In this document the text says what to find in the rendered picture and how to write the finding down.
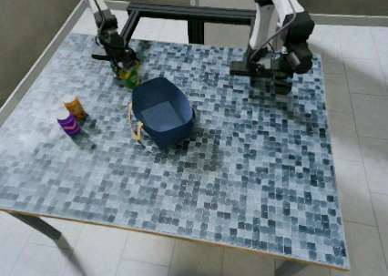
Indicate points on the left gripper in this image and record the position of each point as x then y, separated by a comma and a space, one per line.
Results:
281, 76

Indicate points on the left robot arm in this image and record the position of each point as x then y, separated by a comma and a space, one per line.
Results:
297, 52

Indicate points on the blue canvas tote bag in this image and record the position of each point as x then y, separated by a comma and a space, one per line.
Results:
156, 91

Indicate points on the dark blue bag floor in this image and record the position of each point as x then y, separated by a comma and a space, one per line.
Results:
161, 117

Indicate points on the yellow striped drink can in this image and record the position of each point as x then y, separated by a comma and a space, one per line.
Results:
74, 106

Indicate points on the purple drink can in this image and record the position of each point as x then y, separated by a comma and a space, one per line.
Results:
68, 123

